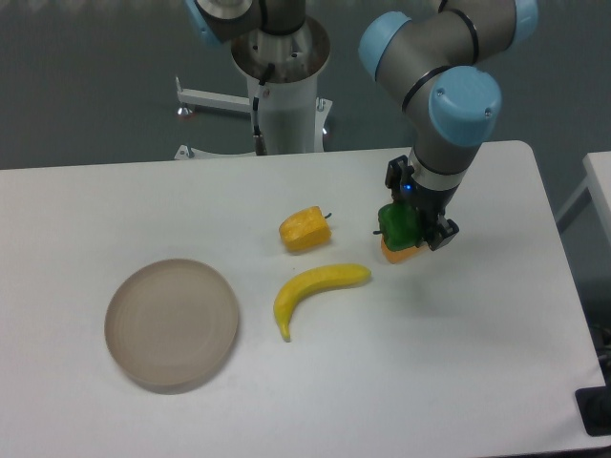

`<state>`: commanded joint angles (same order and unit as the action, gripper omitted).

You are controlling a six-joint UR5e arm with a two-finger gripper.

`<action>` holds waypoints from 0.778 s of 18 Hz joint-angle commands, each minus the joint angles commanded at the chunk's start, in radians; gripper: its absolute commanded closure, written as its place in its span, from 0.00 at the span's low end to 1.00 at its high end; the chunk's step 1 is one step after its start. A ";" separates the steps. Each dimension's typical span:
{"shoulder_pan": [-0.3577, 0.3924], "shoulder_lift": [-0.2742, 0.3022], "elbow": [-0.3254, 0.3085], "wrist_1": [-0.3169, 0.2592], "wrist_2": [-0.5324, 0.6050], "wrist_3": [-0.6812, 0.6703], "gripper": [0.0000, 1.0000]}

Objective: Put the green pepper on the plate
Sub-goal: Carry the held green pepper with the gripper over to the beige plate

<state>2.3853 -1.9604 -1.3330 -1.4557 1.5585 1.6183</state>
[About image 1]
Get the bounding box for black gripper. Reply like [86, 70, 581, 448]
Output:
[385, 156, 464, 251]

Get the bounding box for green pepper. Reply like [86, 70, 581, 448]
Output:
[377, 201, 424, 252]

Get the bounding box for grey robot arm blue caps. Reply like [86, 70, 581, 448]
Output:
[186, 1, 538, 255]

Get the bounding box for orange pepper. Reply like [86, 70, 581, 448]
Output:
[381, 238, 430, 264]

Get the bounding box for yellow pepper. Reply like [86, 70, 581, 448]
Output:
[279, 206, 332, 252]

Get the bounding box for beige round plate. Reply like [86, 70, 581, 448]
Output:
[104, 259, 240, 394]

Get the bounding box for yellow banana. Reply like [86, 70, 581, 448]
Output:
[273, 263, 371, 343]

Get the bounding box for white side table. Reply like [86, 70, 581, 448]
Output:
[555, 151, 610, 239]

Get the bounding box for black table clamp box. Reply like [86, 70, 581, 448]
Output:
[575, 385, 610, 437]

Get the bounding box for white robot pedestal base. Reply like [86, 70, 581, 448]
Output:
[176, 16, 332, 156]

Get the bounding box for black cable on pedestal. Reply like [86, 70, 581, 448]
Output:
[251, 63, 275, 156]

